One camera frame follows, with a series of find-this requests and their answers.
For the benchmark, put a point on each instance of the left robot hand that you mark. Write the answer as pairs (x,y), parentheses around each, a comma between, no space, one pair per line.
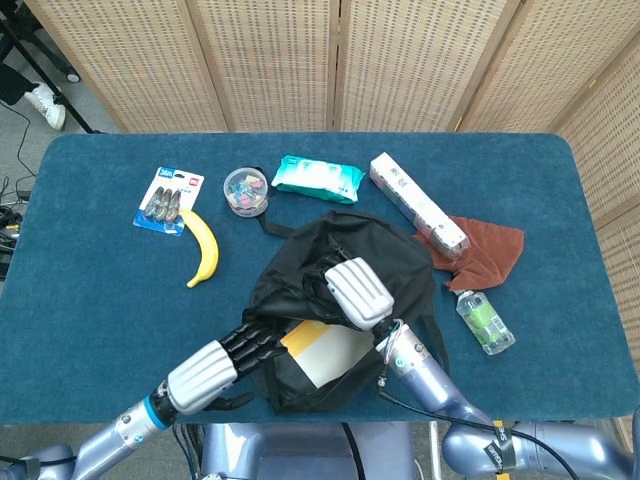
(202,375)

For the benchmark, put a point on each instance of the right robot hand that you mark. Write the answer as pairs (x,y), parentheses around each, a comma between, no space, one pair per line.
(362,292)

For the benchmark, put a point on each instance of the black fabric backpack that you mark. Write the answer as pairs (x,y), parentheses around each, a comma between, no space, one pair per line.
(395,250)

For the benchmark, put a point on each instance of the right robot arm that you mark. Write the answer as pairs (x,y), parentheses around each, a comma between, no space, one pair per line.
(440,395)

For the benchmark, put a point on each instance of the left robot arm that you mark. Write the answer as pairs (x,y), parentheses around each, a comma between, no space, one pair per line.
(100,440)

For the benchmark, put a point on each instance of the long pocket tissue multipack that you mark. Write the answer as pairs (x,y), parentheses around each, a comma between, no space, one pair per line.
(420,205)

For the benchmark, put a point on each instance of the blue table cover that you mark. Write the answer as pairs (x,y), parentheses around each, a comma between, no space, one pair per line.
(100,325)

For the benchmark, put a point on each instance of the green wet wipes pack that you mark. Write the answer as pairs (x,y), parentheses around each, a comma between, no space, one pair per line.
(315,179)

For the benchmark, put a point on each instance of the blue-grey robot torso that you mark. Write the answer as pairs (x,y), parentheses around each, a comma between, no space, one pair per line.
(300,450)

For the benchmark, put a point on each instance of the clear green-label water bottle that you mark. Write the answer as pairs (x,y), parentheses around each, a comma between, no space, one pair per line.
(485,322)

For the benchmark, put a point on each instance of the yellow banana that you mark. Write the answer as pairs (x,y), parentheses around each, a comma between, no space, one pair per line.
(206,245)

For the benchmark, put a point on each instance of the brown cloth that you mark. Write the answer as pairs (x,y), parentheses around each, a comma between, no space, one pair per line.
(490,255)

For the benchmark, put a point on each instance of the round clear tub of clips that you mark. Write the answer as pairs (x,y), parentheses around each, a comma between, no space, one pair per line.
(245,192)

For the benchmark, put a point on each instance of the white shoe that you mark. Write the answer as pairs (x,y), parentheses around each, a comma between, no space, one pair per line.
(47,105)

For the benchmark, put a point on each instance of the black tripod stand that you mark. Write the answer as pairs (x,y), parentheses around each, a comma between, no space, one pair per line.
(45,60)

